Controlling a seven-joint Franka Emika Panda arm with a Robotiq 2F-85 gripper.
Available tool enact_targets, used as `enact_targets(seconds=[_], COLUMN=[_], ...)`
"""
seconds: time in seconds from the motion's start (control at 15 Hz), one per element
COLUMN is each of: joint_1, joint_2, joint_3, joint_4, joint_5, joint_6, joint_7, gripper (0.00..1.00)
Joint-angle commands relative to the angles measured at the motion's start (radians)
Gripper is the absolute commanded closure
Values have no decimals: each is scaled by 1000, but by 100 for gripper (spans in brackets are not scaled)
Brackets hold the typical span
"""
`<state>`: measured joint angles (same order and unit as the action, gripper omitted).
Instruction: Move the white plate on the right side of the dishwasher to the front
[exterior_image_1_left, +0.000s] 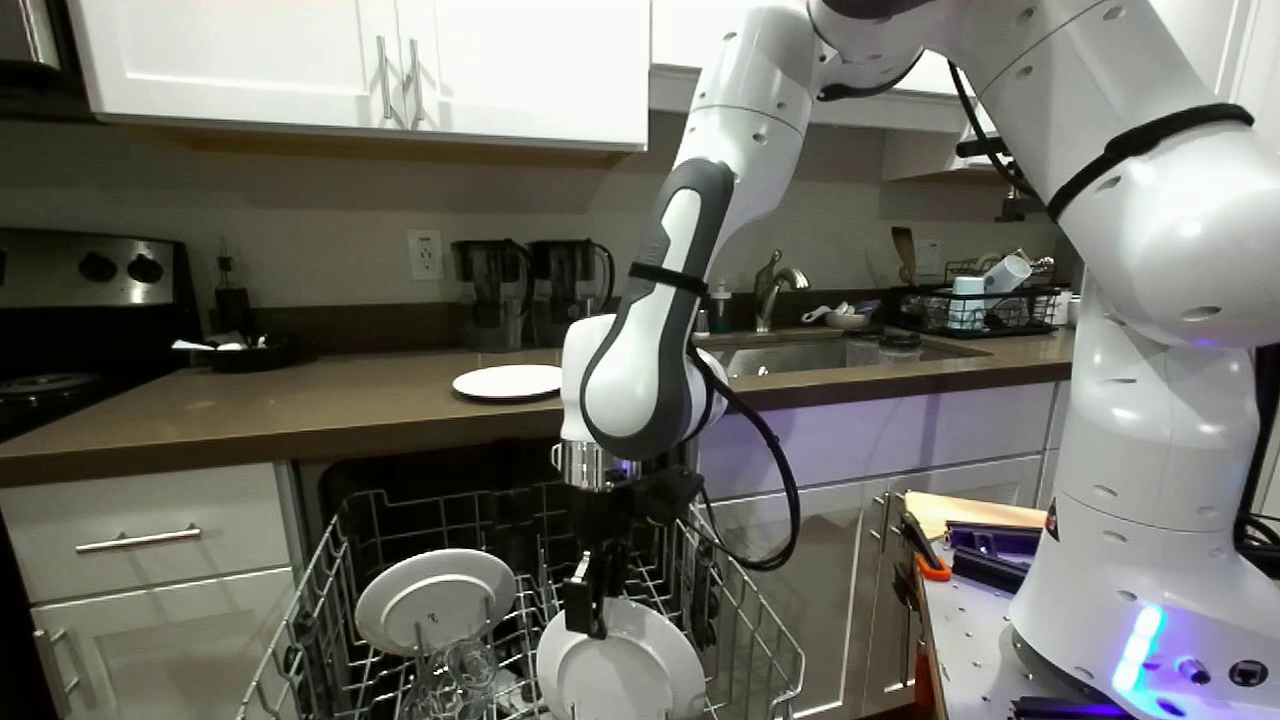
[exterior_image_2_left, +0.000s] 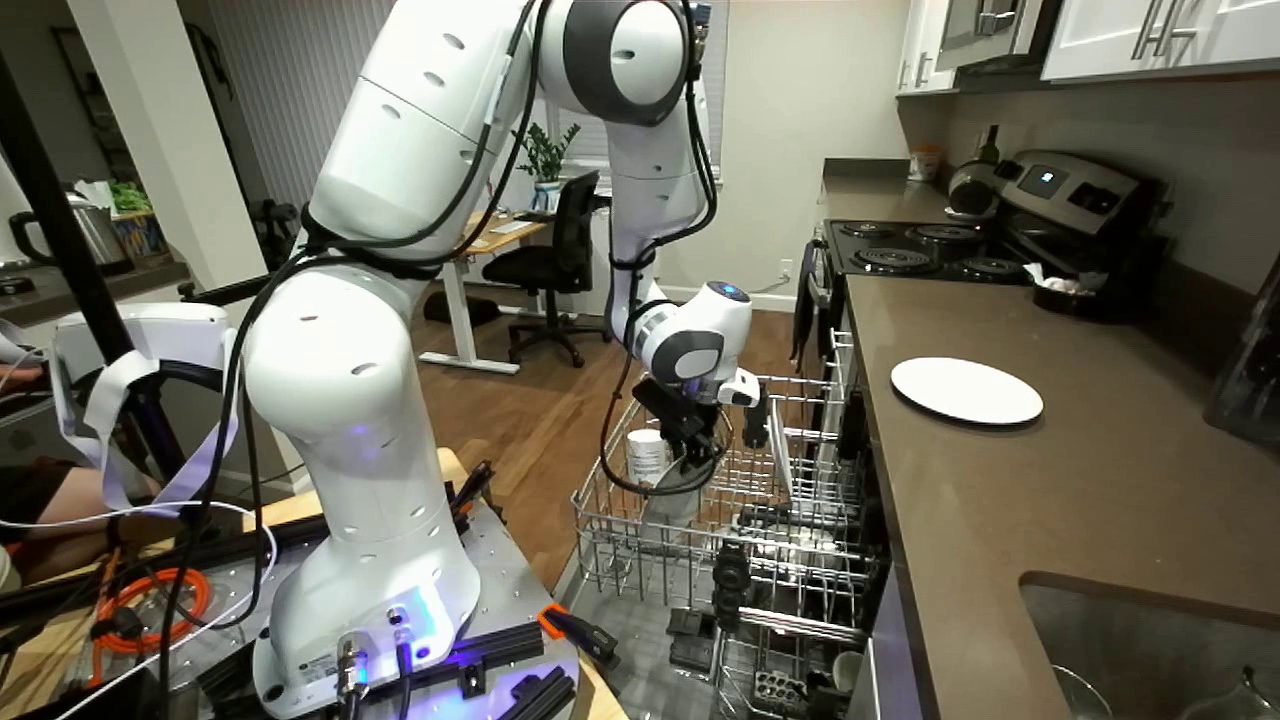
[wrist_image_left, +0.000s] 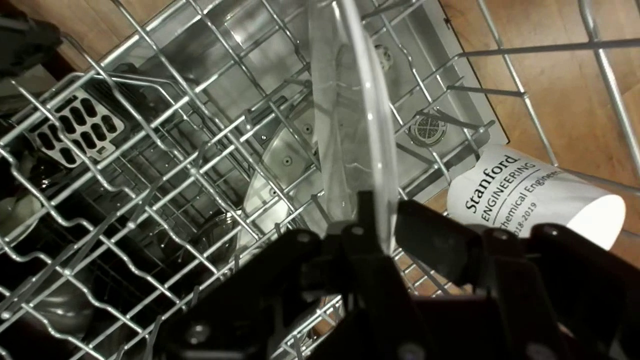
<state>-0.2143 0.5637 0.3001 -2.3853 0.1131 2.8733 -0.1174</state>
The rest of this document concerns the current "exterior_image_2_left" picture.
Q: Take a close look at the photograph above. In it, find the open dishwasher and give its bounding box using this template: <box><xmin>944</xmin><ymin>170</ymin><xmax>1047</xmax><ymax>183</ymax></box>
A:
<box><xmin>549</xmin><ymin>323</ymin><xmax>927</xmax><ymax>720</ymax></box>

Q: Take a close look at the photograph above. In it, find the dark bottle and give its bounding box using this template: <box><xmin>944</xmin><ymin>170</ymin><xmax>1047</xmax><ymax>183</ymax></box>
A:
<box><xmin>741</xmin><ymin>397</ymin><xmax>775</xmax><ymax>453</ymax></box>

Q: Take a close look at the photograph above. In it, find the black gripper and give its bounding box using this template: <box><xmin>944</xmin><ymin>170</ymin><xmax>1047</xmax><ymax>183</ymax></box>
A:
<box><xmin>665</xmin><ymin>389</ymin><xmax>736</xmax><ymax>489</ymax></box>

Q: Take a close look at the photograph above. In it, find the black kettle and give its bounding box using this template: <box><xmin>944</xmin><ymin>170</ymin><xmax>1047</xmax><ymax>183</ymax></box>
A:
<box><xmin>939</xmin><ymin>122</ymin><xmax>1024</xmax><ymax>225</ymax></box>

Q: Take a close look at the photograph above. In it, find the narrow white upper cabinet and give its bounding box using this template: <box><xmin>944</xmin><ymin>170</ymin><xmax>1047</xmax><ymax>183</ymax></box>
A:
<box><xmin>894</xmin><ymin>0</ymin><xmax>962</xmax><ymax>101</ymax></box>

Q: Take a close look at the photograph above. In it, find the white cup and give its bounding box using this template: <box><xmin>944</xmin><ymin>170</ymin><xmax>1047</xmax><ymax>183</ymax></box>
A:
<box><xmin>624</xmin><ymin>425</ymin><xmax>674</xmax><ymax>491</ymax></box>

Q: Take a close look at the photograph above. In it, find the green potted plant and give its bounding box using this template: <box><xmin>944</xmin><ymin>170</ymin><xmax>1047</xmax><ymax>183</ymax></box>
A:
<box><xmin>511</xmin><ymin>114</ymin><xmax>584</xmax><ymax>221</ymax></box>

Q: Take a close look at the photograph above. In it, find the clear drinking glass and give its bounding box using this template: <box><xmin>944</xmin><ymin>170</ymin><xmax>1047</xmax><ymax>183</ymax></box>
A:
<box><xmin>1176</xmin><ymin>669</ymin><xmax>1280</xmax><ymax>720</ymax></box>
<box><xmin>1047</xmin><ymin>658</ymin><xmax>1122</xmax><ymax>720</ymax></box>

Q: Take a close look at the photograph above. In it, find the white plate with rim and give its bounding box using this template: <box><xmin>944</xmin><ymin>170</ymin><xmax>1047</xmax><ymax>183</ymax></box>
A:
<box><xmin>769</xmin><ymin>425</ymin><xmax>801</xmax><ymax>503</ymax></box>

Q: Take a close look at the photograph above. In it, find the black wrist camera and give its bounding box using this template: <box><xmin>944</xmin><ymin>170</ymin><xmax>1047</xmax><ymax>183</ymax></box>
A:
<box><xmin>630</xmin><ymin>374</ymin><xmax>680</xmax><ymax>428</ymax></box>

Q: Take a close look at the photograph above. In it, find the white plate on brown counter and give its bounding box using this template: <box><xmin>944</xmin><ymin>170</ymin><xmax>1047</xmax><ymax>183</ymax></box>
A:
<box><xmin>888</xmin><ymin>351</ymin><xmax>1047</xmax><ymax>431</ymax></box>

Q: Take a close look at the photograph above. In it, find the steel kitchen sink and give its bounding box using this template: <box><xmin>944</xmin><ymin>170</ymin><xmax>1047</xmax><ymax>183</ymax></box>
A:
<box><xmin>1015</xmin><ymin>568</ymin><xmax>1280</xmax><ymax>720</ymax></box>

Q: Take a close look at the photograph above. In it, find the wooden desk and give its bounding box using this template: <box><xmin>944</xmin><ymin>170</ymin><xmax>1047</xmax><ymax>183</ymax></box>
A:
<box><xmin>416</xmin><ymin>208</ymin><xmax>559</xmax><ymax>379</ymax></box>

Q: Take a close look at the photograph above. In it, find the white purple strap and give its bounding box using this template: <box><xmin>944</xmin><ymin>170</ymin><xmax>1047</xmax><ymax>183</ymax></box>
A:
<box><xmin>47</xmin><ymin>344</ymin><xmax>253</xmax><ymax>524</ymax></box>

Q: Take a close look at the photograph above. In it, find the black tray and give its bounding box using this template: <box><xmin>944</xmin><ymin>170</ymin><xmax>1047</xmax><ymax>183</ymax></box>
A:
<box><xmin>1019</xmin><ymin>254</ymin><xmax>1127</xmax><ymax>323</ymax></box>

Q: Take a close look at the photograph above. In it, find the white under sink cabinet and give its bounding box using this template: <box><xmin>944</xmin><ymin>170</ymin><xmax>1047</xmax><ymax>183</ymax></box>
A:
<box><xmin>861</xmin><ymin>565</ymin><xmax>939</xmax><ymax>720</ymax></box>

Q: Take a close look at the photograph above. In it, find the black and steel stove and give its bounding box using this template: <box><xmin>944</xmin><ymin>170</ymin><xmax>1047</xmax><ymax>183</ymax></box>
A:
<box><xmin>789</xmin><ymin>149</ymin><xmax>1176</xmax><ymax>392</ymax></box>

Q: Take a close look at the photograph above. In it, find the black office chair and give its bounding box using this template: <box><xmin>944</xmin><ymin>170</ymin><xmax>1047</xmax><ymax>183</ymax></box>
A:
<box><xmin>482</xmin><ymin>166</ymin><xmax>612</xmax><ymax>374</ymax></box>

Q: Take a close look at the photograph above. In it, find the white wire dishwasher rack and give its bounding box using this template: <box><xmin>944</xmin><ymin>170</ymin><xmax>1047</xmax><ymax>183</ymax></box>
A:
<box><xmin>569</xmin><ymin>362</ymin><xmax>894</xmax><ymax>647</ymax></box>

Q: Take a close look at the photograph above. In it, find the black mounting bar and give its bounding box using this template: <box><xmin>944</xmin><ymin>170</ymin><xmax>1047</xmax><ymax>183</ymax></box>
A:
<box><xmin>494</xmin><ymin>664</ymin><xmax>582</xmax><ymax>720</ymax></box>
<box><xmin>435</xmin><ymin>618</ymin><xmax>549</xmax><ymax>685</ymax></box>

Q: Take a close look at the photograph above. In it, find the orange cable coil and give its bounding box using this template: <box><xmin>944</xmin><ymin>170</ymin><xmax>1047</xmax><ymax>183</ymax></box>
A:
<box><xmin>88</xmin><ymin>565</ymin><xmax>220</xmax><ymax>658</ymax></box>

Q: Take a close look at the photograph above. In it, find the black stand pole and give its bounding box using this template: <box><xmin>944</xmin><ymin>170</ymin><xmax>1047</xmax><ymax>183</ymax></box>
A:
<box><xmin>0</xmin><ymin>52</ymin><xmax>194</xmax><ymax>491</ymax></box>

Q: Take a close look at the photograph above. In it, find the white upper cabinet with handles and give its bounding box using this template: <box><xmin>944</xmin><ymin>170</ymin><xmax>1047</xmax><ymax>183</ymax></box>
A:
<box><xmin>1035</xmin><ymin>0</ymin><xmax>1280</xmax><ymax>88</ymax></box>

